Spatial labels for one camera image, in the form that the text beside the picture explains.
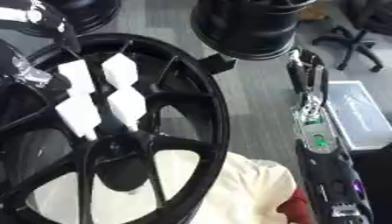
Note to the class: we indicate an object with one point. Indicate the pale cream cloth bag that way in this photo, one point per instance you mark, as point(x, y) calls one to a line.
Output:
point(247, 189)

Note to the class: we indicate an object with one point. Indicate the black round wheel support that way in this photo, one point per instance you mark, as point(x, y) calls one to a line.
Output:
point(122, 175)

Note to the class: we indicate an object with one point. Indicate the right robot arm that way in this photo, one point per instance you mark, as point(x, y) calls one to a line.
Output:
point(329, 175)

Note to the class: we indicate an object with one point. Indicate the clear plastic storage box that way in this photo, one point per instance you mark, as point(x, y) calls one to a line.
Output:
point(360, 113)

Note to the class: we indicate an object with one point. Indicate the red object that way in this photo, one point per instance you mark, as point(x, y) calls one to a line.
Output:
point(297, 208)

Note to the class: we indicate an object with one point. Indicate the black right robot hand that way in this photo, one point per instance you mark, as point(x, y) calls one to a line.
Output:
point(302, 74)

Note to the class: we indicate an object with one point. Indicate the tan cardboard box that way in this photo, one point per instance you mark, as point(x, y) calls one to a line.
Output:
point(312, 11)

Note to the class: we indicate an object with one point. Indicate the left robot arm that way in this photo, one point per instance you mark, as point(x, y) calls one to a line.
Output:
point(30, 17)

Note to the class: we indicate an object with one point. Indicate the black office chair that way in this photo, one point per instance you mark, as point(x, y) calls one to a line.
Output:
point(354, 43)

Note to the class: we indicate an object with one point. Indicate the black spoked wheel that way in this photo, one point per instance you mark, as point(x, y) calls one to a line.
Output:
point(204, 122)

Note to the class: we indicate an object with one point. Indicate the black wheel rim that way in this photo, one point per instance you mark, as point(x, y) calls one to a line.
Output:
point(92, 13)
point(250, 26)

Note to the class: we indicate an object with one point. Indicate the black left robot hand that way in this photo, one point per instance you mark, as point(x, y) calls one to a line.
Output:
point(25, 102)

